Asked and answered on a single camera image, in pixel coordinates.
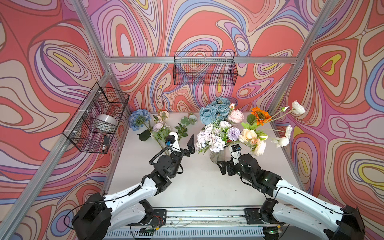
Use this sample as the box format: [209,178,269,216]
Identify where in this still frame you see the lilac pink hydrangea stem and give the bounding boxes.
[196,121,241,154]

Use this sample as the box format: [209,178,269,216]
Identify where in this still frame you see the pale blue rose stem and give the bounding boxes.
[175,113,198,140]

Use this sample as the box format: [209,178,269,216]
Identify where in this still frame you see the clear glass vase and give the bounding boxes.
[210,147,229,164]

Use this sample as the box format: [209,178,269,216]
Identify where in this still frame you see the cream white flower spray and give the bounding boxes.
[238,101,306,156]

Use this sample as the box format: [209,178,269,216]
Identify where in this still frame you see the orange gerbera flower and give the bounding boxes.
[247,107,272,126]

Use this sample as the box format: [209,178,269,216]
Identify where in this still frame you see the pink peony flower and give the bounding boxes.
[228,103,244,124]

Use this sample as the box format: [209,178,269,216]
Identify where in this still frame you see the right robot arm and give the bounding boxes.
[217,154,366,240]

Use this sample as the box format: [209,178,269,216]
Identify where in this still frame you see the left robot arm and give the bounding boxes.
[71,132,195,240]

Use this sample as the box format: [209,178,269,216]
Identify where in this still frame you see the blue hydrangea flower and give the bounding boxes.
[129,109,151,142]

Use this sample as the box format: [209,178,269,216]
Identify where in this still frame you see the white tape roll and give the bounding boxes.
[94,114,118,134]

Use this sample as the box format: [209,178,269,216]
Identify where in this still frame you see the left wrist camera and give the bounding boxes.
[165,132,181,153]

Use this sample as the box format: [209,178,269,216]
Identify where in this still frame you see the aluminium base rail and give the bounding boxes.
[80,205,331,240]

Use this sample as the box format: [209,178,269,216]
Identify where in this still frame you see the black wire basket back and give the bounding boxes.
[173,50,239,86]

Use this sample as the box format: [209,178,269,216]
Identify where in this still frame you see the black wire basket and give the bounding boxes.
[173,50,239,86]
[63,83,130,154]

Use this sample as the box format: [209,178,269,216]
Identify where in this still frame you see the black wire basket left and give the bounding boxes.
[63,83,130,154]

